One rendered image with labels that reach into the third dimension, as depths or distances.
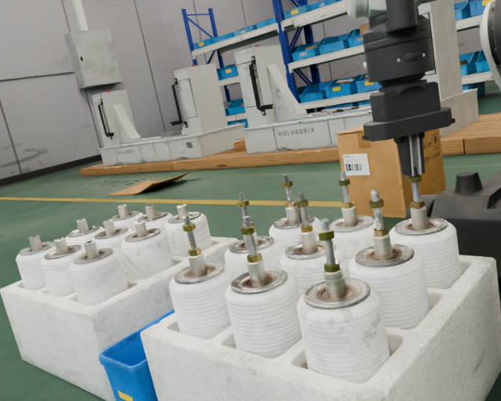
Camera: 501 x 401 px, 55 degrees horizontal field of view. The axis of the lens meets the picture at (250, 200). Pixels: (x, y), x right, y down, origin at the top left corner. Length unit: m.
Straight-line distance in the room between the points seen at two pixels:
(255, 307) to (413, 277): 0.20
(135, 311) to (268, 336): 0.39
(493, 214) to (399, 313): 0.43
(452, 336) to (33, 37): 7.06
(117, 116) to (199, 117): 1.38
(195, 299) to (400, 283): 0.27
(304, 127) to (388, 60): 2.50
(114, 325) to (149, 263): 0.15
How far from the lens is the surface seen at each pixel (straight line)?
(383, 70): 0.69
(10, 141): 7.05
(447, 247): 0.74
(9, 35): 7.31
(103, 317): 0.91
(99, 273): 0.94
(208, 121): 4.03
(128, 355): 0.92
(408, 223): 0.78
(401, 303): 0.64
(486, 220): 1.02
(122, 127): 5.10
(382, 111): 0.69
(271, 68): 3.54
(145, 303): 0.96
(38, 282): 1.16
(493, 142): 2.57
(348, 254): 0.78
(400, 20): 0.66
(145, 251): 0.99
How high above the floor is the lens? 0.49
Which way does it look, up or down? 12 degrees down
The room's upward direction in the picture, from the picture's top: 12 degrees counter-clockwise
